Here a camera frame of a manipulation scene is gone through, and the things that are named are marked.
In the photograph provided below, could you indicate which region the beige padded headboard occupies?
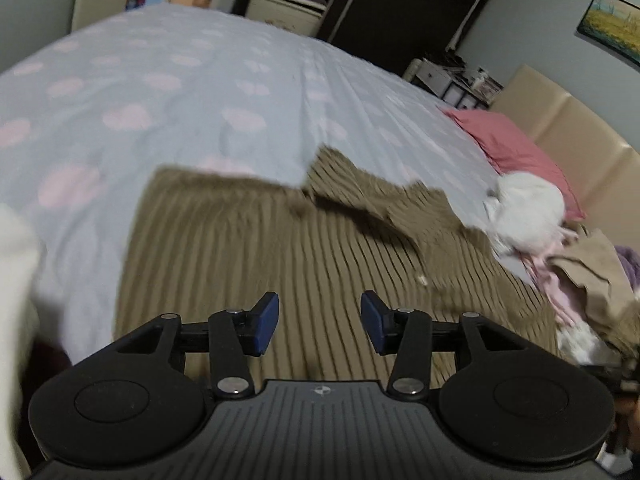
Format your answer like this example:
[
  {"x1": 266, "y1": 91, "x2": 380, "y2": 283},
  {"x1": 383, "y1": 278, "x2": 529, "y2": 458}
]
[{"x1": 490, "y1": 64, "x2": 640, "y2": 241}]

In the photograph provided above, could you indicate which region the white folded garment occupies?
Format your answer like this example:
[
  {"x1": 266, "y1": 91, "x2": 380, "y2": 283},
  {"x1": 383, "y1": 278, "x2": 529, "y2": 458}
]
[{"x1": 0, "y1": 204, "x2": 46, "y2": 480}]

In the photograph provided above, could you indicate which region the polka dot bed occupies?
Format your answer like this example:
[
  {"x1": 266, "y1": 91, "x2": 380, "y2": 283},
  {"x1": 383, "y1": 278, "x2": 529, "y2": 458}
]
[{"x1": 0, "y1": 2, "x2": 566, "y2": 371}]

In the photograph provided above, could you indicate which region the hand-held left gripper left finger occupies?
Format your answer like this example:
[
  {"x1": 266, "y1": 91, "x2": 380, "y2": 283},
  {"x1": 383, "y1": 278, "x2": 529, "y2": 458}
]
[{"x1": 116, "y1": 291, "x2": 280, "y2": 401}]

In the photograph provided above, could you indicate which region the white crumpled garment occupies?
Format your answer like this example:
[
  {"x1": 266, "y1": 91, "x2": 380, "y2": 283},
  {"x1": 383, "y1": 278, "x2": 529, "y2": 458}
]
[{"x1": 482, "y1": 171, "x2": 566, "y2": 256}]

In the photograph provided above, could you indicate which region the pink pillow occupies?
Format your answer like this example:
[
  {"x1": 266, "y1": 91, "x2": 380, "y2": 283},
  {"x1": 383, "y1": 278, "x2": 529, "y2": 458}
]
[{"x1": 440, "y1": 107, "x2": 587, "y2": 221}]

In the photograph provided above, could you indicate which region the white ribbed garment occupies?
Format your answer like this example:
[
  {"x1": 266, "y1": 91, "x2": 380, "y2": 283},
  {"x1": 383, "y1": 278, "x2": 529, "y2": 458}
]
[{"x1": 557, "y1": 322, "x2": 621, "y2": 366}]

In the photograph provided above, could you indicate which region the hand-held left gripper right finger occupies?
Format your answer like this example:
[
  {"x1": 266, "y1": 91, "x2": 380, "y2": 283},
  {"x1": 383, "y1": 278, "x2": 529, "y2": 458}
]
[{"x1": 361, "y1": 291, "x2": 535, "y2": 399}]

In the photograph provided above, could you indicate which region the cream plastic tub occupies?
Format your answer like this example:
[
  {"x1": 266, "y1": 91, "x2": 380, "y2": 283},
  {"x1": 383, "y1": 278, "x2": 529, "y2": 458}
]
[{"x1": 246, "y1": 0, "x2": 328, "y2": 38}]

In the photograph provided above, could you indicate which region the purple cloth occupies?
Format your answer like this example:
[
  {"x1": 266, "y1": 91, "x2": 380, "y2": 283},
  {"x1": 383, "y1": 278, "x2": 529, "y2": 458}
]
[{"x1": 614, "y1": 245, "x2": 640, "y2": 291}]

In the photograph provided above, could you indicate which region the framed wall painting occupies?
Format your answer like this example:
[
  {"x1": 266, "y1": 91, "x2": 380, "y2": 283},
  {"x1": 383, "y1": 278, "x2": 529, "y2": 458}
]
[{"x1": 576, "y1": 0, "x2": 640, "y2": 66}]

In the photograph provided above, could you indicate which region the pale pink garment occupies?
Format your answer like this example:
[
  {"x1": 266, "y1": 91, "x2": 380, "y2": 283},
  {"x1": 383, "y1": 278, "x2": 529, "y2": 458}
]
[{"x1": 522, "y1": 250, "x2": 586, "y2": 331}]

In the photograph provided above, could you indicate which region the tan garment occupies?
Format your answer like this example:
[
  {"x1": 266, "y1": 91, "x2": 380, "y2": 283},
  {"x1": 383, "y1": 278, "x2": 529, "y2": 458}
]
[{"x1": 547, "y1": 227, "x2": 640, "y2": 356}]

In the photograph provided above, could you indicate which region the dark wardrobe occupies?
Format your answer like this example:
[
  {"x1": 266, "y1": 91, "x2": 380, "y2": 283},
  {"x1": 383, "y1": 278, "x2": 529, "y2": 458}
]
[{"x1": 230, "y1": 0, "x2": 511, "y2": 76}]

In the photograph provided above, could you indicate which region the brown striped shirt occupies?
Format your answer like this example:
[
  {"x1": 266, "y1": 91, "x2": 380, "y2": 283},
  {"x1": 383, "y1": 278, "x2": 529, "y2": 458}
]
[{"x1": 114, "y1": 145, "x2": 561, "y2": 381}]

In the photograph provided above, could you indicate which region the dark maroon garment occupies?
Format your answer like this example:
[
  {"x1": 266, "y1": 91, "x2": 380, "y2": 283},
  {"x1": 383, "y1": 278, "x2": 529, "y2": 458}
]
[{"x1": 27, "y1": 337, "x2": 73, "y2": 386}]

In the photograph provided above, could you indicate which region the white nightstand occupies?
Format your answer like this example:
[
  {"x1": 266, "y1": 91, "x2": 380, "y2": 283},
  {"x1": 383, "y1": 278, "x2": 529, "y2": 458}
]
[{"x1": 402, "y1": 57, "x2": 503, "y2": 111}]

